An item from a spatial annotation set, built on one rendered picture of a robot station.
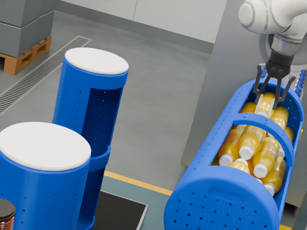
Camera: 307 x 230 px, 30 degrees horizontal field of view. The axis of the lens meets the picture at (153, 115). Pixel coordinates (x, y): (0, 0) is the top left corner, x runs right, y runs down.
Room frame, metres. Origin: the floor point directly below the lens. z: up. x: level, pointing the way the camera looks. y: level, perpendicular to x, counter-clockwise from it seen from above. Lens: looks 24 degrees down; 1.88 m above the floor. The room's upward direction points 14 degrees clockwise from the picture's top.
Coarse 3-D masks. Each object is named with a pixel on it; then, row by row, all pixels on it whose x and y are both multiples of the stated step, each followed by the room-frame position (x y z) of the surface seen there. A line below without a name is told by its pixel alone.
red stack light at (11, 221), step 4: (8, 220) 0.82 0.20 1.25; (12, 220) 0.83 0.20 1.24; (0, 224) 0.81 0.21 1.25; (4, 224) 0.81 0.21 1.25; (8, 224) 0.82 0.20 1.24; (12, 224) 0.83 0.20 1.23; (0, 228) 0.81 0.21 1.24; (4, 228) 0.81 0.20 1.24; (8, 228) 0.82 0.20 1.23; (12, 228) 0.84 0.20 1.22
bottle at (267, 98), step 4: (268, 92) 2.02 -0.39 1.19; (264, 96) 1.97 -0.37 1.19; (268, 96) 1.97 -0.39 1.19; (272, 96) 1.99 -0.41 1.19; (264, 100) 1.92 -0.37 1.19; (268, 100) 1.93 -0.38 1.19; (260, 104) 1.89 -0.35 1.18; (264, 104) 1.89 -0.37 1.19; (268, 104) 1.89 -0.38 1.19; (260, 108) 1.87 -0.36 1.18; (264, 108) 1.87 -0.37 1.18; (268, 108) 1.87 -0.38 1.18; (272, 112) 1.88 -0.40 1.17
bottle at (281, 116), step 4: (276, 108) 2.00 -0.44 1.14; (280, 108) 2.00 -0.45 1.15; (284, 108) 2.01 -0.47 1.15; (276, 112) 1.95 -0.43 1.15; (280, 112) 1.95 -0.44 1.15; (284, 112) 1.97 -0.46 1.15; (288, 112) 2.01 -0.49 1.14; (272, 116) 1.91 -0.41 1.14; (276, 116) 1.90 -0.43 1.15; (280, 116) 1.91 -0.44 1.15; (284, 116) 1.93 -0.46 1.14; (288, 116) 1.99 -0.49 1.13; (276, 120) 1.87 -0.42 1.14; (280, 120) 1.88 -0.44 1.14; (284, 120) 1.90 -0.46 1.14; (280, 124) 1.86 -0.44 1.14; (284, 124) 1.88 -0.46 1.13; (284, 128) 1.87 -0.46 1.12
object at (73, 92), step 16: (64, 64) 2.26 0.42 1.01; (64, 80) 2.24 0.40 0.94; (80, 80) 2.19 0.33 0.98; (96, 80) 2.19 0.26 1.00; (112, 80) 2.22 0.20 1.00; (64, 96) 2.22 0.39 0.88; (80, 96) 2.19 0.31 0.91; (96, 96) 2.46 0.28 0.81; (112, 96) 2.43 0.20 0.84; (64, 112) 2.21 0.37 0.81; (80, 112) 2.19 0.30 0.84; (96, 112) 2.46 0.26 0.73; (112, 112) 2.41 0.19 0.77; (80, 128) 2.19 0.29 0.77; (96, 128) 2.46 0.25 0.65; (112, 128) 2.38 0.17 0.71; (96, 144) 2.45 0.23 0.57; (96, 160) 2.23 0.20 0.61; (96, 176) 2.42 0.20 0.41; (96, 192) 2.40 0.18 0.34; (80, 208) 2.46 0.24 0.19; (80, 224) 2.36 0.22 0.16
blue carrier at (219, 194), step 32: (256, 96) 2.05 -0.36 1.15; (288, 96) 2.03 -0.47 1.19; (224, 128) 1.55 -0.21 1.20; (192, 160) 1.43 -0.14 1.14; (288, 160) 1.57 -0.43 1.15; (192, 192) 1.22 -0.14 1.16; (224, 192) 1.20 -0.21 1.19; (256, 192) 1.19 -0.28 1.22; (192, 224) 1.21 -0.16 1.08; (224, 224) 1.19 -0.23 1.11; (256, 224) 1.18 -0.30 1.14
